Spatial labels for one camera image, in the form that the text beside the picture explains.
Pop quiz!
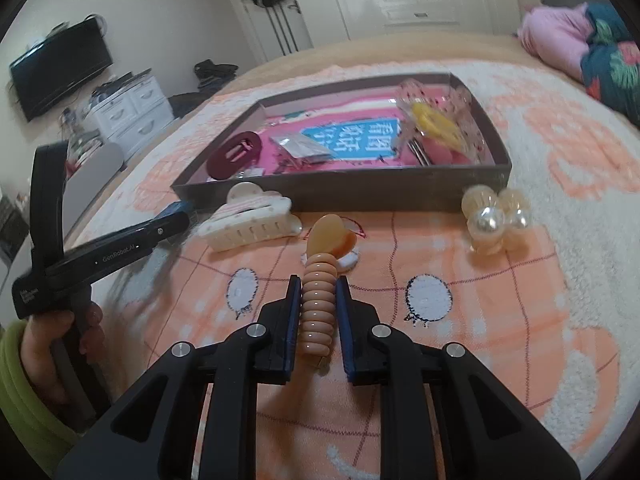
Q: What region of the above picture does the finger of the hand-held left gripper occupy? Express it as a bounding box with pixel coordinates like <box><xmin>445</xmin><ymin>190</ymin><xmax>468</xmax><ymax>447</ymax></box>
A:
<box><xmin>35</xmin><ymin>201</ymin><xmax>195</xmax><ymax>306</ymax></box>
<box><xmin>29</xmin><ymin>141</ymin><xmax>69</xmax><ymax>272</ymax></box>

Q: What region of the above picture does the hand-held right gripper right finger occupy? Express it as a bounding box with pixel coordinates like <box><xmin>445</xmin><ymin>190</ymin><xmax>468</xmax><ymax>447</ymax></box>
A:
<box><xmin>335</xmin><ymin>276</ymin><xmax>582</xmax><ymax>480</ymax></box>

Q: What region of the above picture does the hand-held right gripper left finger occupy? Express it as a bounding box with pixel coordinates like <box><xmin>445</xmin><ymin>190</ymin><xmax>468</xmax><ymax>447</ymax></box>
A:
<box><xmin>55</xmin><ymin>276</ymin><xmax>302</xmax><ymax>480</ymax></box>

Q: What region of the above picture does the orange spiral hair tie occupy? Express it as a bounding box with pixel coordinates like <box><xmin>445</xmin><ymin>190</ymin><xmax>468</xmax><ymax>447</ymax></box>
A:
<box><xmin>299</xmin><ymin>213</ymin><xmax>359</xmax><ymax>362</ymax></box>

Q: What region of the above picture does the white hair claw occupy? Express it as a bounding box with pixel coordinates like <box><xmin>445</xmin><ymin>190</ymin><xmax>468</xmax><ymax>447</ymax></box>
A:
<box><xmin>197</xmin><ymin>182</ymin><xmax>302</xmax><ymax>252</ymax></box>

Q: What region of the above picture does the dark shallow cardboard box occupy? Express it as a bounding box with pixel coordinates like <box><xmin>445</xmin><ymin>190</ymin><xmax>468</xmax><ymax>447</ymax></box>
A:
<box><xmin>170</xmin><ymin>72</ymin><xmax>512</xmax><ymax>214</ymax></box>

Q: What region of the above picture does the dark red oval hair clip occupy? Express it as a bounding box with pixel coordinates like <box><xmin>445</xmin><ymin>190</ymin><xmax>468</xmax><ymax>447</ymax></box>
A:
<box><xmin>205</xmin><ymin>131</ymin><xmax>264</xmax><ymax>181</ymax></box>

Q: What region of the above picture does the clear plastic earring bag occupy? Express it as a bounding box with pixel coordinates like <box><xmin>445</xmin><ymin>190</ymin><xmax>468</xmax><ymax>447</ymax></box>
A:
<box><xmin>272</xmin><ymin>132</ymin><xmax>334</xmax><ymax>164</ymax></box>

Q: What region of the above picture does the pink fluffy hair clip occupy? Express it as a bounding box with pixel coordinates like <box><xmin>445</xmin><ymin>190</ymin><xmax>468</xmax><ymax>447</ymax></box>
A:
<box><xmin>409</xmin><ymin>139</ymin><xmax>477</xmax><ymax>167</ymax></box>

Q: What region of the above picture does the yellow hair clip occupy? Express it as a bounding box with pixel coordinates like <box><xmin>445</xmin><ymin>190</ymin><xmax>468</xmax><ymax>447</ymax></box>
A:
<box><xmin>409</xmin><ymin>101</ymin><xmax>467</xmax><ymax>152</ymax></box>

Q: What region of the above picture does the polka-dot bow hair tie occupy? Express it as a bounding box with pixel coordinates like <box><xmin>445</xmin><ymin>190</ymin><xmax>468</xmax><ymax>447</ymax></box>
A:
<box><xmin>396</xmin><ymin>77</ymin><xmax>487</xmax><ymax>166</ymax></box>

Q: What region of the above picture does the person's left forearm green sleeve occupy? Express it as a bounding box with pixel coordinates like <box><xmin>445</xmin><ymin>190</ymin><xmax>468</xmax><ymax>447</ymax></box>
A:
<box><xmin>0</xmin><ymin>320</ymin><xmax>79</xmax><ymax>462</ymax></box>

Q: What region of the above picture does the person's left hand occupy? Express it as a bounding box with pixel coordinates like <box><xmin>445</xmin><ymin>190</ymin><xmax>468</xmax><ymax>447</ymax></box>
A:
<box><xmin>21</xmin><ymin>303</ymin><xmax>104</xmax><ymax>407</ymax></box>

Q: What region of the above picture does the white drawer cabinet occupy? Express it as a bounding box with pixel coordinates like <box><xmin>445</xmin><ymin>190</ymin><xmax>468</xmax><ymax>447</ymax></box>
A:
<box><xmin>90</xmin><ymin>72</ymin><xmax>176</xmax><ymax>161</ymax></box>

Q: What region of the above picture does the dark cloth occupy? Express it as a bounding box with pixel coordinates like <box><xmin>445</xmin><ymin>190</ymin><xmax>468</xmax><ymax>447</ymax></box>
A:
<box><xmin>167</xmin><ymin>90</ymin><xmax>206</xmax><ymax>122</ymax></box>

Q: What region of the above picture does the orange and white printed blanket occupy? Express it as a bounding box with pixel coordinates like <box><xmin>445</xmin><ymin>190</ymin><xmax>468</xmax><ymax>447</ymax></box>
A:
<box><xmin>50</xmin><ymin>57</ymin><xmax>640</xmax><ymax>480</ymax></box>

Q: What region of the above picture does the pearl hair clip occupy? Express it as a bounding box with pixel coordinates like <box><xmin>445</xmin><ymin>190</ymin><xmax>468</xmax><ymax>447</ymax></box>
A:
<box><xmin>460</xmin><ymin>185</ymin><xmax>532</xmax><ymax>254</ymax></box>

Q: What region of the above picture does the black clothes pile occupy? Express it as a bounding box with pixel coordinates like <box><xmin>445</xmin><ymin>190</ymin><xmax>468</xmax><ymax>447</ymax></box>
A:
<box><xmin>193</xmin><ymin>58</ymin><xmax>240</xmax><ymax>92</ymax></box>

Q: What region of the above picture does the white door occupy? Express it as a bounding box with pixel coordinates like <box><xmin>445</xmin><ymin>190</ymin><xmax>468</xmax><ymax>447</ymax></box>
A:
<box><xmin>222</xmin><ymin>0</ymin><xmax>314</xmax><ymax>64</ymax></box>

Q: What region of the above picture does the pink quilt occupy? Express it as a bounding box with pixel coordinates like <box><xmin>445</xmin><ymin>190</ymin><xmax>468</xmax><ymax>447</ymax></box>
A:
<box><xmin>517</xmin><ymin>2</ymin><xmax>597</xmax><ymax>82</ymax></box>

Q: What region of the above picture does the teal floral quilt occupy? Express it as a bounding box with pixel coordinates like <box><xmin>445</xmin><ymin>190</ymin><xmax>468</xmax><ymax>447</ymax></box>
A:
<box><xmin>580</xmin><ymin>2</ymin><xmax>640</xmax><ymax>127</ymax></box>

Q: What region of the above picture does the black wall television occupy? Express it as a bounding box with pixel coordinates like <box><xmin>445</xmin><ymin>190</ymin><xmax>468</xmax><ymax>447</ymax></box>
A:
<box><xmin>9</xmin><ymin>17</ymin><xmax>115</xmax><ymax>122</ymax></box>

